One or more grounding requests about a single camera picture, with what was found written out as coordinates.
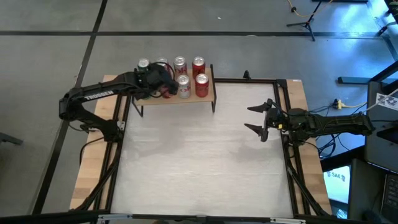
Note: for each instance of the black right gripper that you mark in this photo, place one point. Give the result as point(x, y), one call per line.
point(273, 119)

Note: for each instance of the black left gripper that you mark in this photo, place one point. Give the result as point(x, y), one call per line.
point(154, 77)

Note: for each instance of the red Coca-Cola original taste can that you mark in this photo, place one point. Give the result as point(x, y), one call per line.
point(166, 93)

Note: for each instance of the silver Diet Coke can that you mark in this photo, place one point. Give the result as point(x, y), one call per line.
point(184, 88)
point(180, 67)

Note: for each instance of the red Star Wars Coca-Cola can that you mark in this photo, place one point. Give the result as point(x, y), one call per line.
point(162, 60)

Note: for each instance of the red Coke Zero can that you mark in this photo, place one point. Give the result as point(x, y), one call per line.
point(198, 67)
point(202, 87)

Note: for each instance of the green Sprite can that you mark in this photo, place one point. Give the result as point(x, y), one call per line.
point(143, 63)

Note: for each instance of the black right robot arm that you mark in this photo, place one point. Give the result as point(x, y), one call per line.
point(339, 123)

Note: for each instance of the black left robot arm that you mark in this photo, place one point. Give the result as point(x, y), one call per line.
point(99, 93)

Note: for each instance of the small black clamp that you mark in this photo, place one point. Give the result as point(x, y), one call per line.
point(247, 75)

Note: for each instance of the yellow and white power strip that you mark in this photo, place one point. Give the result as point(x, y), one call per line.
point(338, 104)

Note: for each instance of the black stand base bar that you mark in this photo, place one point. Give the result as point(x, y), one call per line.
point(354, 80)

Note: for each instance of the white sheet marked SA6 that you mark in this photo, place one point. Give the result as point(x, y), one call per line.
point(337, 186)

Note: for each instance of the black tripod stand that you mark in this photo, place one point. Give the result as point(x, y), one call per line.
point(308, 23)

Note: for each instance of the black equipment cart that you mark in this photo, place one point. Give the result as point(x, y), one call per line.
point(381, 140)

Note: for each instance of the dark gray cabinet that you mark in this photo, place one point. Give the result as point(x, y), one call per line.
point(363, 193)

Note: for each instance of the white printed sticker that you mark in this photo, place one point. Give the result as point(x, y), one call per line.
point(387, 101)

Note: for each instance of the black keyboard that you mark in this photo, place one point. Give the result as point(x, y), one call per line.
point(392, 193)

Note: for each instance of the black chair base leg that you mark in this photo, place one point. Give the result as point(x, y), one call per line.
point(11, 139)

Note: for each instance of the wooden shelf with black frame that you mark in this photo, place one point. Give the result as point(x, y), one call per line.
point(196, 100)

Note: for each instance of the black metal table frame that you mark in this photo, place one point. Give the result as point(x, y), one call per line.
point(242, 81)

